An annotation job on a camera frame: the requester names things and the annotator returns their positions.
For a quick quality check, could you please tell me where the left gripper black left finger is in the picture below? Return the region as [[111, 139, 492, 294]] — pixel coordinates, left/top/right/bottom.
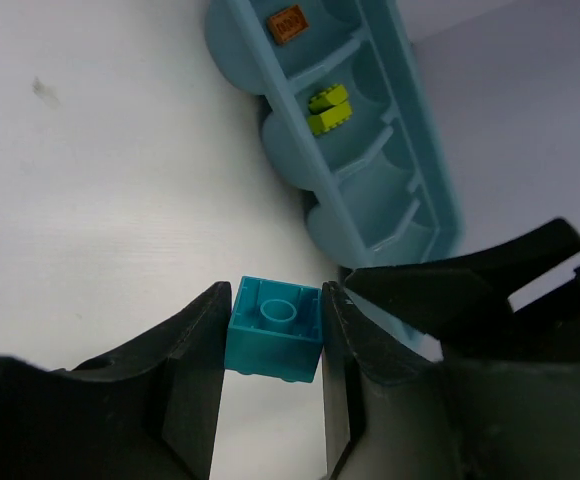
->
[[0, 282, 231, 479]]

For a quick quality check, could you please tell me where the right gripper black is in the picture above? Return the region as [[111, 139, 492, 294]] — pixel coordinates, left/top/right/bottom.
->
[[345, 218, 580, 479]]

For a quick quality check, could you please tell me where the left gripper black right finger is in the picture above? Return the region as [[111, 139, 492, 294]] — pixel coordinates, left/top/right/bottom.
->
[[321, 282, 465, 479]]

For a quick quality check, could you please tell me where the blue square lego brick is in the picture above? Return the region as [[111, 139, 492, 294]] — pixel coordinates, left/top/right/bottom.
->
[[224, 276, 323, 383]]

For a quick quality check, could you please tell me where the green rectangular lego brick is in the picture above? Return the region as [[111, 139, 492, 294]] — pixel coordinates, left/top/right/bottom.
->
[[307, 101, 353, 136]]

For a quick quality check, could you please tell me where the brown lego brick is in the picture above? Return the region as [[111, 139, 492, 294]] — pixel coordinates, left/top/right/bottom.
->
[[266, 4, 309, 45]]

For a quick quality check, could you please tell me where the small green square lego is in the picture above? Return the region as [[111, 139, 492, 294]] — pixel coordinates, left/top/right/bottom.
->
[[308, 84, 349, 114]]

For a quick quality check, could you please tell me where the teal divided plastic tray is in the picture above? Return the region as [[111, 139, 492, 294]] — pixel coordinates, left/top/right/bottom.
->
[[203, 0, 466, 386]]

